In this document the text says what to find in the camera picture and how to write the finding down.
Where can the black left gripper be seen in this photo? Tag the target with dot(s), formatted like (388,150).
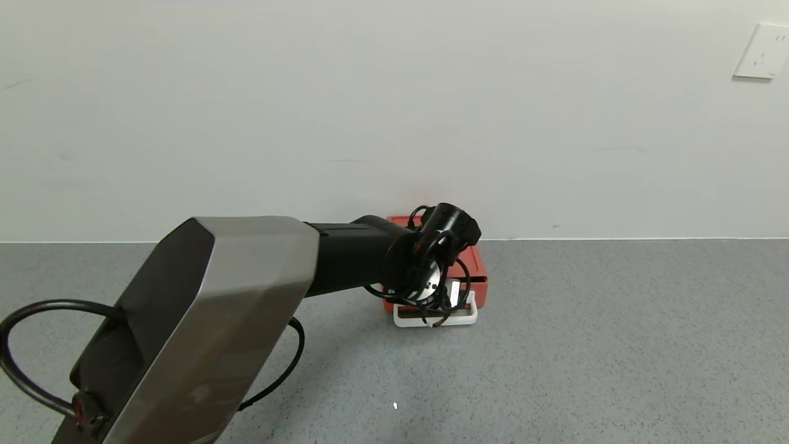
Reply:
(448,301)

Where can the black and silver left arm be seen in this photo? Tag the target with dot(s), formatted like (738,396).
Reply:
(234,308)

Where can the red drawer cabinet casing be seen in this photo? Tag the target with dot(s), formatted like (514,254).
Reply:
(476,265)

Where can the white wall socket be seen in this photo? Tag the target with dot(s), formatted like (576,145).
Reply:
(763,50)

